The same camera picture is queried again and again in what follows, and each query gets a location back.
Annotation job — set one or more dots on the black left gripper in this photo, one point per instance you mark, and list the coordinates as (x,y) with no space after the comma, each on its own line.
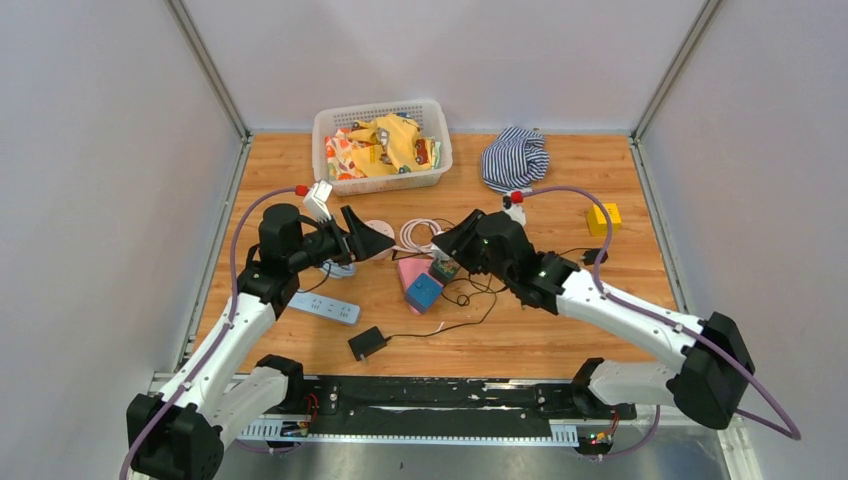
(365,241)

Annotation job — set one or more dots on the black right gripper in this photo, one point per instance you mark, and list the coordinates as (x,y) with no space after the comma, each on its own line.
(459,240)

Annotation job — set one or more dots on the dark green adapter plug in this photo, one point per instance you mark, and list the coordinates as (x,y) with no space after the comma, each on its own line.
(443,270)

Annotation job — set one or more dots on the pink triangular power strip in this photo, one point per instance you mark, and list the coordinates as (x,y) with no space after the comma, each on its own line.
(409,269)

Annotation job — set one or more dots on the blue cube socket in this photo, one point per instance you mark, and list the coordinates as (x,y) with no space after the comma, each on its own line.
(422,293)

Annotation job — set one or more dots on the yellow cube socket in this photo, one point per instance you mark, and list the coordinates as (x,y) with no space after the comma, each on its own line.
(602,220)

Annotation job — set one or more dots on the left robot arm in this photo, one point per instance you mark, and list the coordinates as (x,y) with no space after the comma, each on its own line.
(183,430)

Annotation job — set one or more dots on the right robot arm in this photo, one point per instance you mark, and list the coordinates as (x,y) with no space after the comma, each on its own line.
(702,366)

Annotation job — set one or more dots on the small black plug adapter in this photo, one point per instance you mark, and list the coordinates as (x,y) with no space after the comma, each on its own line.
(586,256)

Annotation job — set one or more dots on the round pink power strip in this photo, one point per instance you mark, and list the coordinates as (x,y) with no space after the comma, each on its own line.
(382,227)

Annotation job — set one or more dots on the white power strip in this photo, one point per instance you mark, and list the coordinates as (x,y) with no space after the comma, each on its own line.
(325,307)

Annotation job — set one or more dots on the blue white striped cloth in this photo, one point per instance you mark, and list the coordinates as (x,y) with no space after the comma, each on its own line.
(514,160)

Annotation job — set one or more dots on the white plastic basket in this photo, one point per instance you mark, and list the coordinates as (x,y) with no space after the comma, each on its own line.
(427,113)

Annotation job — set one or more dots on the black power adapter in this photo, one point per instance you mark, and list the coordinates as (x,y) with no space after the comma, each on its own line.
(367,343)

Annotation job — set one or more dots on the yellow patterned clothes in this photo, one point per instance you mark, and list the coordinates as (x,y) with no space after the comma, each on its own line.
(387,145)

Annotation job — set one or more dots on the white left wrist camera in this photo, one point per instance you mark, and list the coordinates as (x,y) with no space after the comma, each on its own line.
(316,199)

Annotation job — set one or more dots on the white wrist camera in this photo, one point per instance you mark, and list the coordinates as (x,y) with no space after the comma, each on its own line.
(316,199)
(512,205)

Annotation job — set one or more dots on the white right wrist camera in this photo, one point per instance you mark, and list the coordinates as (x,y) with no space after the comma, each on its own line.
(512,205)

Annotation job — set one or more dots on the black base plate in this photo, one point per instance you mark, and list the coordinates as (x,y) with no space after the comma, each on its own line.
(447,408)

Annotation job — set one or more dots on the aluminium frame rail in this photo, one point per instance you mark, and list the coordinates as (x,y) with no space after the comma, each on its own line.
(195,42)

